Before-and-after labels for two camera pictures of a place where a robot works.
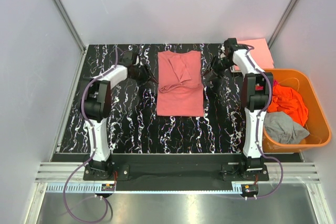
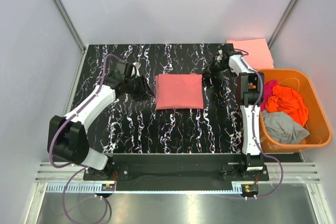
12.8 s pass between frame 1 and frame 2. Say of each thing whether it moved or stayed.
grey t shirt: stayed
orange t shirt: stayed
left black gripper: moved
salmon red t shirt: moved
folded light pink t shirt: stayed
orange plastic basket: stayed
